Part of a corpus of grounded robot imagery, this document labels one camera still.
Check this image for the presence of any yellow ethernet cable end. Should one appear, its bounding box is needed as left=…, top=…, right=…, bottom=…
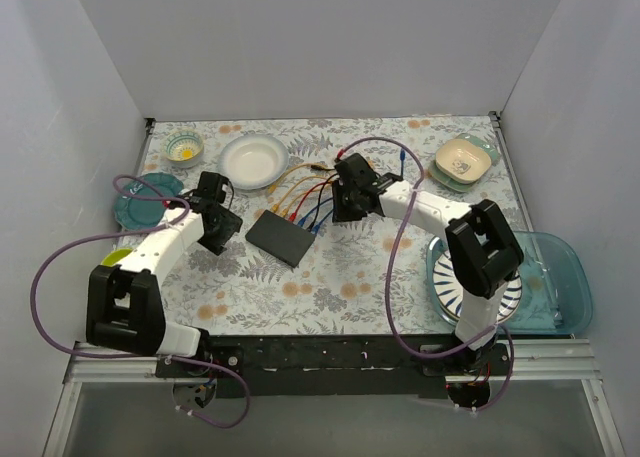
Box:
left=267, top=162, right=326, bottom=194

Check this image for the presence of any black network switch box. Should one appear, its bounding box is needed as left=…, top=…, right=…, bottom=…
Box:
left=246, top=211, right=316, bottom=268

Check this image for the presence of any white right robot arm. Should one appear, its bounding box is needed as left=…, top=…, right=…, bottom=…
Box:
left=332, top=153, right=524, bottom=375

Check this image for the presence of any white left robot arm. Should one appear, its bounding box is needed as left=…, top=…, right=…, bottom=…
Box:
left=86, top=172, right=242, bottom=377

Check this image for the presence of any white shallow bowl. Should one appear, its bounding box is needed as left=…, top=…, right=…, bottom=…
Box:
left=218, top=135, right=289, bottom=191

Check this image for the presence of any floral patterned tablecloth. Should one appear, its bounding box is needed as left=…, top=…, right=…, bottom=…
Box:
left=96, top=115, right=532, bottom=336

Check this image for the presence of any small patterned bowl yellow centre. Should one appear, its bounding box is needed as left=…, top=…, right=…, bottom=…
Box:
left=162, top=129, right=205, bottom=169

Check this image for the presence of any teal scalloped plate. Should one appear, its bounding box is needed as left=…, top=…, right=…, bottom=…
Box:
left=113, top=172, right=184, bottom=230

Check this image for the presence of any lime green bowl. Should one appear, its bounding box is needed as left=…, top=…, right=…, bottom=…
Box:
left=101, top=248, right=133, bottom=267

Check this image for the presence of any cream square bowl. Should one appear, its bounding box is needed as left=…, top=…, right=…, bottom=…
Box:
left=435, top=139, right=492, bottom=184

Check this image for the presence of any blue striped round plate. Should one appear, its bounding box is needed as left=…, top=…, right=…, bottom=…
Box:
left=432, top=251, right=522, bottom=323

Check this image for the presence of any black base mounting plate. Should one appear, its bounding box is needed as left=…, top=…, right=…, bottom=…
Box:
left=155, top=334, right=511, bottom=399

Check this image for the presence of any transparent blue plastic tray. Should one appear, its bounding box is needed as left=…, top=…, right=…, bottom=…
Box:
left=427, top=231, right=593, bottom=336

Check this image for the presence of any blue ethernet cable end port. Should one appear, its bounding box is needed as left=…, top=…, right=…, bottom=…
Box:
left=309, top=149, right=407, bottom=234

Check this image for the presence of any blue ethernet cable near red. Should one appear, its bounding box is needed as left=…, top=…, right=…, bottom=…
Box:
left=295, top=194, right=335, bottom=227

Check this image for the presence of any yellow ethernet cable outer port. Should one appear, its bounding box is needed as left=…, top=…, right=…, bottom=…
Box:
left=273, top=174, right=337, bottom=215

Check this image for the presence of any yellow ethernet cable port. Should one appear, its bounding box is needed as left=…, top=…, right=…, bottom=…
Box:
left=273, top=174, right=337, bottom=215
left=280, top=178, right=337, bottom=219

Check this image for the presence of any yellow ethernet cable inner port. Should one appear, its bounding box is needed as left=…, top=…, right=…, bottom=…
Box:
left=280, top=178, right=337, bottom=219

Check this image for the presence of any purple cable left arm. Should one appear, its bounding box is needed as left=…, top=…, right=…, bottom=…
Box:
left=30, top=174, right=251, bottom=429

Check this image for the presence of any aluminium frame rail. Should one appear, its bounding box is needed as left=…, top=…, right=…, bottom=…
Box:
left=44, top=335, right=623, bottom=456

